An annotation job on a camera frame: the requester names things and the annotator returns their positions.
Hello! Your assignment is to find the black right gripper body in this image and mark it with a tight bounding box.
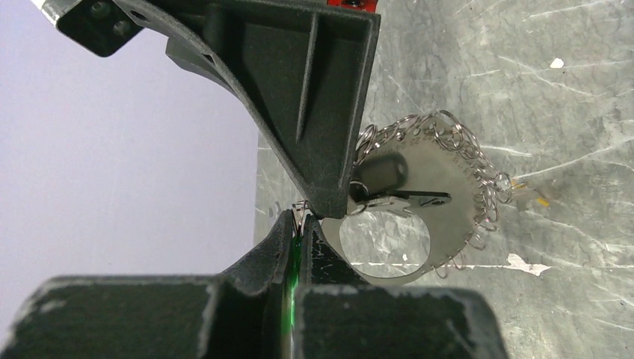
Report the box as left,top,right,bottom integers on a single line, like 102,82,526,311
31,0,142,58

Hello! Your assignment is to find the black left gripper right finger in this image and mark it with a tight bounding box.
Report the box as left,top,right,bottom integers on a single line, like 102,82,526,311
292,215,508,358

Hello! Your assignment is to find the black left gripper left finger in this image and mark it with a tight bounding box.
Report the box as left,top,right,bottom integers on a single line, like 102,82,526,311
1,210,295,358

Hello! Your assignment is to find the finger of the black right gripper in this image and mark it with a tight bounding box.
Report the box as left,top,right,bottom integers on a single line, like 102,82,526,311
119,1,381,218

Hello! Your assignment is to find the green key tag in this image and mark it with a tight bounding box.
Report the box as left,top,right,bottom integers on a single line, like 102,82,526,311
282,235,302,337

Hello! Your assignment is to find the silver key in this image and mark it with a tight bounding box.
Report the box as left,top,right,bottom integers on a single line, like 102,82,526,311
346,180,452,218

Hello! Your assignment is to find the yellow key tag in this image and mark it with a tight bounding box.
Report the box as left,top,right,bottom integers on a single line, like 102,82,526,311
511,180,550,211

